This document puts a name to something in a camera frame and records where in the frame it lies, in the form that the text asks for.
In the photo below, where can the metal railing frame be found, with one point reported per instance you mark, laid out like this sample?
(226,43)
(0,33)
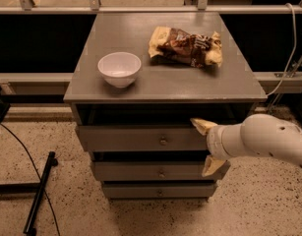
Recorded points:
(42,9)

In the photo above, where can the grey drawer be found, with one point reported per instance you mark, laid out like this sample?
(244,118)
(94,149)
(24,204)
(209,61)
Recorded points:
(158,191)
(154,171)
(140,138)

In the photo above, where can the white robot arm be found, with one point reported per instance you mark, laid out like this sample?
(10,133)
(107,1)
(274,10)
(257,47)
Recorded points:
(259,135)

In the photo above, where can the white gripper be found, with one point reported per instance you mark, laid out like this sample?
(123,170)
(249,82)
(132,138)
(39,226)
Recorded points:
(214,142)

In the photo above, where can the black stand base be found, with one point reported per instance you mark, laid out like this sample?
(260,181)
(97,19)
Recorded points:
(38,188)

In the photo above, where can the grey top drawer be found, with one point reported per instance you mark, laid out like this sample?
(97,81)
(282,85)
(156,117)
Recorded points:
(140,138)

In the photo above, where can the grey middle drawer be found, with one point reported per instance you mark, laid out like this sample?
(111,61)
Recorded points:
(154,171)

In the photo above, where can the grey wooden drawer cabinet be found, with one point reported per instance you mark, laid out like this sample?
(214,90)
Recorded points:
(164,93)

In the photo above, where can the white bowl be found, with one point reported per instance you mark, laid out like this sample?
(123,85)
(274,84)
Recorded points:
(119,69)

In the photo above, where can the brown yellow snack bag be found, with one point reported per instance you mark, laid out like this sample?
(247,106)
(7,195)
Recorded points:
(195,50)

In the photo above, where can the grey bottom drawer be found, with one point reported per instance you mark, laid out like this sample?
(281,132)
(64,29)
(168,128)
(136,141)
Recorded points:
(158,191)

